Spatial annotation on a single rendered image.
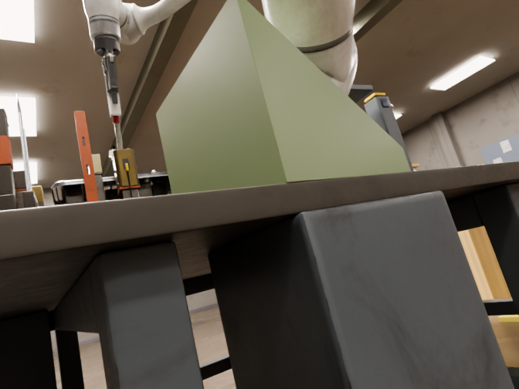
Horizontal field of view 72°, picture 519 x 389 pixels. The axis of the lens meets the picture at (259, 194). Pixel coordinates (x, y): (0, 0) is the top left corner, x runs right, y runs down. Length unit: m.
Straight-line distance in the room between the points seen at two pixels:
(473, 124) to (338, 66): 11.27
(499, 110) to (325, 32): 11.08
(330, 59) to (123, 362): 0.55
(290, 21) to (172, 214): 0.40
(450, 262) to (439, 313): 0.09
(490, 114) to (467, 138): 0.84
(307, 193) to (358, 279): 0.12
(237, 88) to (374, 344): 0.38
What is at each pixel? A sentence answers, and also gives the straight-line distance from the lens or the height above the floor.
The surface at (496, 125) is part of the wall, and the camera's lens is 11.67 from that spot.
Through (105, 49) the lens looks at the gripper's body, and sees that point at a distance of 1.27.
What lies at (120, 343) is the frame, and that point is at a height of 0.57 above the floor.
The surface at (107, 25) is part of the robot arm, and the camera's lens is 1.29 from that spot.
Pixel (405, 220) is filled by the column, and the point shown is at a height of 0.62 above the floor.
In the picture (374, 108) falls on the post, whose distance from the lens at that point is 1.51.
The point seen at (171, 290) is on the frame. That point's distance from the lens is 0.40.
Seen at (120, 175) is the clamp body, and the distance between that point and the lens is 1.13.
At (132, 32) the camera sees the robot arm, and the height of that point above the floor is 1.50.
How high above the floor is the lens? 0.60
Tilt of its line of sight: 12 degrees up
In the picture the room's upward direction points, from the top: 14 degrees counter-clockwise
